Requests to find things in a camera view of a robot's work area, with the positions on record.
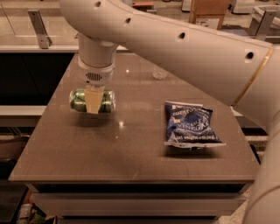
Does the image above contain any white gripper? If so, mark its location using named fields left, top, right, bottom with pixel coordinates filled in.
left=78, top=58, right=115, bottom=114

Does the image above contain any green soda can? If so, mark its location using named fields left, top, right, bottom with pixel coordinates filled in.
left=69, top=88, right=116, bottom=113

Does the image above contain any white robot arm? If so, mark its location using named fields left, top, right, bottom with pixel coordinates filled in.
left=59, top=0, right=280, bottom=224

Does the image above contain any can on floor shelf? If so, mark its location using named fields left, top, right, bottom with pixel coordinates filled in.
left=16, top=204, right=34, bottom=224

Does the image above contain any clear plastic water bottle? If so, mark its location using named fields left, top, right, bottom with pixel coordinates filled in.
left=152, top=66, right=168, bottom=80

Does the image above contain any blue chip bag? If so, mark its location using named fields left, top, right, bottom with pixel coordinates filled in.
left=164, top=101, right=225, bottom=149

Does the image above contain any grey table drawer unit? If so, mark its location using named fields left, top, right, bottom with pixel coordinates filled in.
left=31, top=192, right=246, bottom=220

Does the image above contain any cardboard box with label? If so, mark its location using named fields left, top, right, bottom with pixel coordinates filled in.
left=189, top=0, right=229, bottom=30

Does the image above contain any left metal glass bracket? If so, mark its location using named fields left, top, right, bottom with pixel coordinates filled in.
left=27, top=10, right=53, bottom=49

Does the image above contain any metal glass bracket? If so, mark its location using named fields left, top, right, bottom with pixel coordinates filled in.
left=27, top=10, right=53, bottom=49
left=248, top=10, right=277, bottom=41

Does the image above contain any right metal glass bracket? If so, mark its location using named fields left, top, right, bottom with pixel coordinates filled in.
left=248, top=10, right=277, bottom=41

